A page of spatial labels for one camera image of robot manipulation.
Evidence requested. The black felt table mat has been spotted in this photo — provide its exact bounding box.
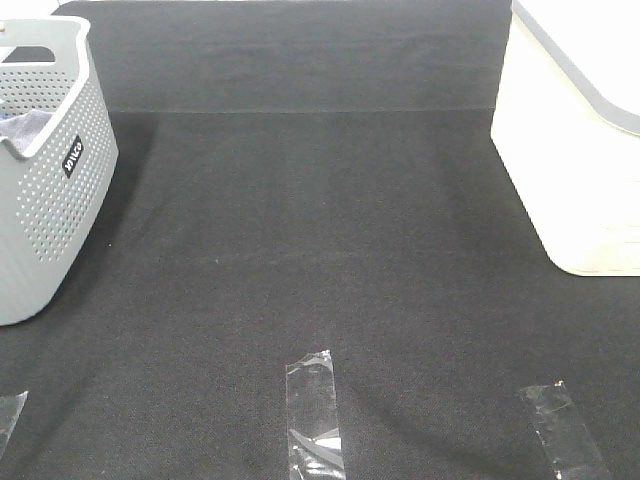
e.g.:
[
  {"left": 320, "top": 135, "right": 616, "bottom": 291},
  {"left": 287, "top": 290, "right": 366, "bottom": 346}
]
[{"left": 1, "top": 1, "right": 639, "bottom": 479}]

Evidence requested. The clear tape strip centre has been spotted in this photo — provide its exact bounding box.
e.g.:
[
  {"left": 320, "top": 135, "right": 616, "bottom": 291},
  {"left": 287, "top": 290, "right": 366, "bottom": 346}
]
[{"left": 286, "top": 350, "right": 346, "bottom": 479}]

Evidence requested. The white plastic storage basket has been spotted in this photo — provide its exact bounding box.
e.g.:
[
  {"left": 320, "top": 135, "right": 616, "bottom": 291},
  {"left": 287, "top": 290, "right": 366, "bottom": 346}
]
[{"left": 490, "top": 1, "right": 639, "bottom": 276}]

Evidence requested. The grey towel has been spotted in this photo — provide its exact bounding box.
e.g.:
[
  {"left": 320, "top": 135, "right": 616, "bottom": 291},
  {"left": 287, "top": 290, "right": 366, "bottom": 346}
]
[{"left": 1, "top": 110, "right": 52, "bottom": 154}]

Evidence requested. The clear tape strip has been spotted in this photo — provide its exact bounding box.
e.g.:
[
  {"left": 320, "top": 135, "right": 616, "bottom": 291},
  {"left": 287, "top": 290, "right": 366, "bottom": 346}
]
[
  {"left": 0, "top": 391, "right": 29, "bottom": 458},
  {"left": 286, "top": 350, "right": 346, "bottom": 479},
  {"left": 519, "top": 380, "right": 612, "bottom": 480}
]

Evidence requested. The clear tape strip right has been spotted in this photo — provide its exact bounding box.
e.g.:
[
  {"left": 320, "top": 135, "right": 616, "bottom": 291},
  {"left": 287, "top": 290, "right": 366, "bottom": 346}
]
[{"left": 519, "top": 380, "right": 612, "bottom": 480}]

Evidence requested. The clear tape strip left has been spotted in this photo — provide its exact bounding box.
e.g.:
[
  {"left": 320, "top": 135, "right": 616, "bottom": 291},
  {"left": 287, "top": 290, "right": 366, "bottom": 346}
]
[{"left": 0, "top": 391, "right": 29, "bottom": 458}]

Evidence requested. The grey perforated laundry basket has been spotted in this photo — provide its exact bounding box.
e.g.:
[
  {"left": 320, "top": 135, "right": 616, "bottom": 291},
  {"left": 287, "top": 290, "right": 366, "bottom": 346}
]
[{"left": 1, "top": 16, "right": 119, "bottom": 326}]

